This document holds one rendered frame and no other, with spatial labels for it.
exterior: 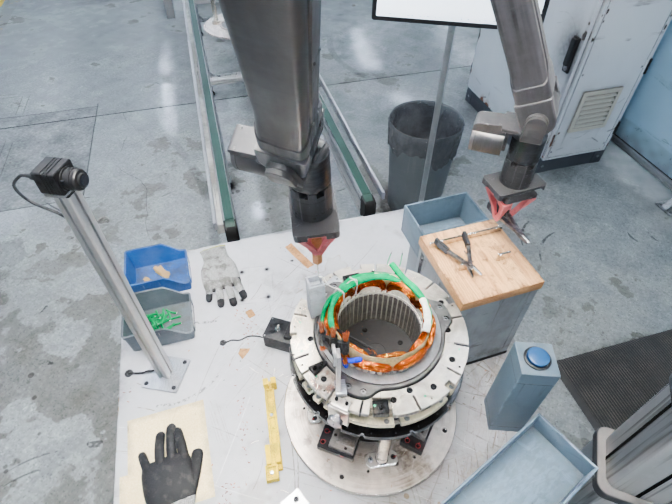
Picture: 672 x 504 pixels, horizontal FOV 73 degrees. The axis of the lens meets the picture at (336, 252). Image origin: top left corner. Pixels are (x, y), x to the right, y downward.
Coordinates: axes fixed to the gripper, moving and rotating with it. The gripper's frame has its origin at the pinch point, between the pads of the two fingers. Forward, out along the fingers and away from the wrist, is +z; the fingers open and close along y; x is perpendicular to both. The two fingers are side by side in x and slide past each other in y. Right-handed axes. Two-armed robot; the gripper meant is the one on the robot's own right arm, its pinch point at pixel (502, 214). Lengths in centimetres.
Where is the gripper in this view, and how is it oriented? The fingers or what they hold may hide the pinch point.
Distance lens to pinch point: 100.4
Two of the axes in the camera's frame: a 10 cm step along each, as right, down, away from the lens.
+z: 0.2, 6.7, 7.5
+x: 3.2, 7.0, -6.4
